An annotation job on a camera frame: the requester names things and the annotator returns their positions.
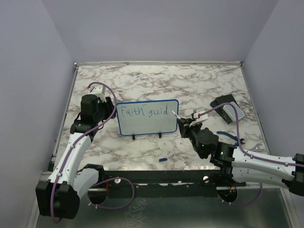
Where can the black eraser with grey pad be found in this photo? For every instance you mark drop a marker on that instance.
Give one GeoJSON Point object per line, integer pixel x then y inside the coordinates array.
{"type": "Point", "coordinates": [230, 113]}

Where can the aluminium table edge frame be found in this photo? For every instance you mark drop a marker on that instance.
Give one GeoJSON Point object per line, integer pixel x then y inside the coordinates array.
{"type": "Point", "coordinates": [194, 85]}

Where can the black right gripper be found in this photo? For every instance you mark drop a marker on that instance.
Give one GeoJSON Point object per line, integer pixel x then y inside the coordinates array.
{"type": "Point", "coordinates": [184, 129]}

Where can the silver wrench on table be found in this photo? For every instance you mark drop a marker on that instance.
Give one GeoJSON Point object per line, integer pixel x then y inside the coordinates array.
{"type": "Point", "coordinates": [258, 148]}

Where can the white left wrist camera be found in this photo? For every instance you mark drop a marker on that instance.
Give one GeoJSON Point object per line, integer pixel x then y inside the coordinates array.
{"type": "Point", "coordinates": [98, 90]}

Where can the blue framed small whiteboard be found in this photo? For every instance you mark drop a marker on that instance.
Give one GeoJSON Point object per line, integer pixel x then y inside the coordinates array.
{"type": "Point", "coordinates": [147, 117]}

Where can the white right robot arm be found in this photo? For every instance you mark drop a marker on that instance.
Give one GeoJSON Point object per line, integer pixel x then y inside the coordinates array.
{"type": "Point", "coordinates": [238, 165]}

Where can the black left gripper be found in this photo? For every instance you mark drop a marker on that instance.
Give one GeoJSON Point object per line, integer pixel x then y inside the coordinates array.
{"type": "Point", "coordinates": [110, 107]}

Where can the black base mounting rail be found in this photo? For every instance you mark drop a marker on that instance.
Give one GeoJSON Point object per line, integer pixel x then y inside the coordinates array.
{"type": "Point", "coordinates": [165, 184]}

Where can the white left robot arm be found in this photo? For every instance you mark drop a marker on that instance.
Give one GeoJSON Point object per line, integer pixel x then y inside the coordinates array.
{"type": "Point", "coordinates": [59, 196]}

